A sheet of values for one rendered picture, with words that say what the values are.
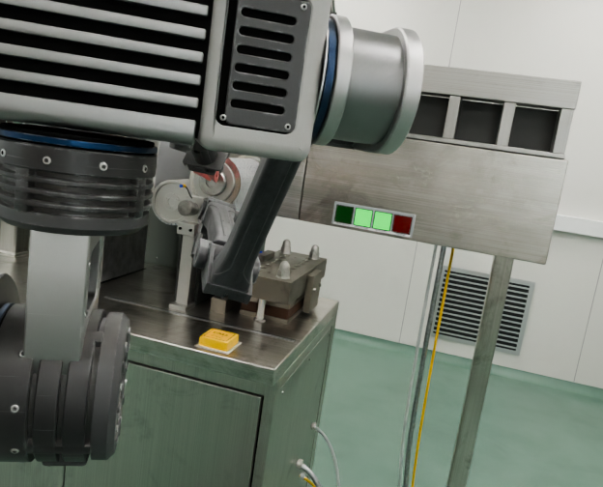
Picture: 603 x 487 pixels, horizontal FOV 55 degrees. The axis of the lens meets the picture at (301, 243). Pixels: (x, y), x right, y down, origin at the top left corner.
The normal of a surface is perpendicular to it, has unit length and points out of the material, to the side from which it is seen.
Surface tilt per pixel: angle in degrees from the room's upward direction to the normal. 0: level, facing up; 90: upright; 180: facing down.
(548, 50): 90
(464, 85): 90
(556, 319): 90
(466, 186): 90
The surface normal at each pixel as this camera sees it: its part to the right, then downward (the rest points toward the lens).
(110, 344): 0.24, -0.65
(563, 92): -0.27, 0.13
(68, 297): 0.21, 0.20
